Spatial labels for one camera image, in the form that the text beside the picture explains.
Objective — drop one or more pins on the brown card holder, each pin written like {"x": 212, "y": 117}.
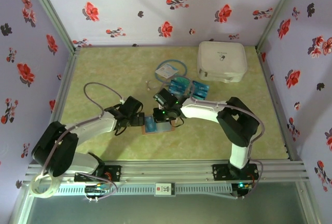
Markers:
{"x": 166, "y": 128}

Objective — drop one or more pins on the white zip pouch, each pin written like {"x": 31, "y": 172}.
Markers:
{"x": 223, "y": 60}

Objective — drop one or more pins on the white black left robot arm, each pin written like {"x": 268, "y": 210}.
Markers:
{"x": 96, "y": 125}

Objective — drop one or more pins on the aluminium frame leg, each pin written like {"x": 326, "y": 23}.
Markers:
{"x": 308, "y": 203}
{"x": 19, "y": 213}

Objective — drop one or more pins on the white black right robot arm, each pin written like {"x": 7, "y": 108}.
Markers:
{"x": 202, "y": 110}

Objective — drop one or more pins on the white red label card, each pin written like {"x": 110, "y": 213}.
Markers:
{"x": 164, "y": 189}

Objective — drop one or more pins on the blue wipe packets group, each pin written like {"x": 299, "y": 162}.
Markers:
{"x": 178, "y": 88}

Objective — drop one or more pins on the white blue paper packet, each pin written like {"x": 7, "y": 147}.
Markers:
{"x": 166, "y": 71}

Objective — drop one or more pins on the small circuit board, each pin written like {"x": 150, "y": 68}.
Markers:
{"x": 97, "y": 189}
{"x": 243, "y": 186}

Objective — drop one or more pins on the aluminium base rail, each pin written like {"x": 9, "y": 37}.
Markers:
{"x": 166, "y": 172}

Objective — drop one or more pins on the aluminium side rail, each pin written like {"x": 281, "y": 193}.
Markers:
{"x": 278, "y": 104}
{"x": 66, "y": 78}

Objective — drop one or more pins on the aluminium corner post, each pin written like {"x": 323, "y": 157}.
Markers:
{"x": 53, "y": 14}
{"x": 276, "y": 14}

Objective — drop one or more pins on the clear tape roll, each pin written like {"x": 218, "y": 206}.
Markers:
{"x": 42, "y": 195}

